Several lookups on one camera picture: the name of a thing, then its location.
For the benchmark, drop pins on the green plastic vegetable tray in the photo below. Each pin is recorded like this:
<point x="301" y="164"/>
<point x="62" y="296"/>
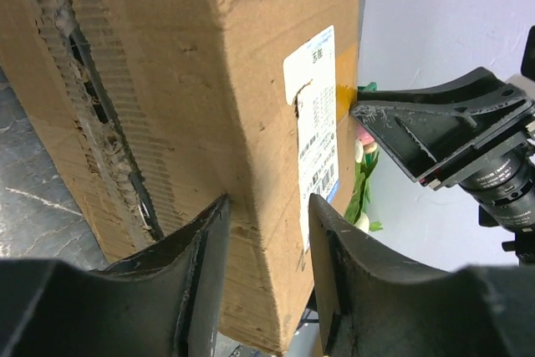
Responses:
<point x="372" y="86"/>

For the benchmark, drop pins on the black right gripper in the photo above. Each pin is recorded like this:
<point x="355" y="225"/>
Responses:
<point x="473" y="132"/>

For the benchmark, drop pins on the green leafy vegetable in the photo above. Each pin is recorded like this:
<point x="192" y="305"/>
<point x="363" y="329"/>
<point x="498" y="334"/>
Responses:
<point x="355" y="213"/>

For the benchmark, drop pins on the white shipping label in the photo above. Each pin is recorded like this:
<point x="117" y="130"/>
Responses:
<point x="310" y="86"/>

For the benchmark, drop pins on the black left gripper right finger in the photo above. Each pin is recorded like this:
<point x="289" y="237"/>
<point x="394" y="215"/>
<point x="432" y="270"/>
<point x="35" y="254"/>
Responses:
<point x="374" y="301"/>

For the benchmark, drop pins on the brown cardboard express box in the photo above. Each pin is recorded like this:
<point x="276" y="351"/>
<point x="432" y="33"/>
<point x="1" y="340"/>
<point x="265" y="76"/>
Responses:
<point x="150" y="109"/>

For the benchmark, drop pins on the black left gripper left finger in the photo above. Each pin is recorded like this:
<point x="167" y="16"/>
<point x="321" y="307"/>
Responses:
<point x="162" y="301"/>

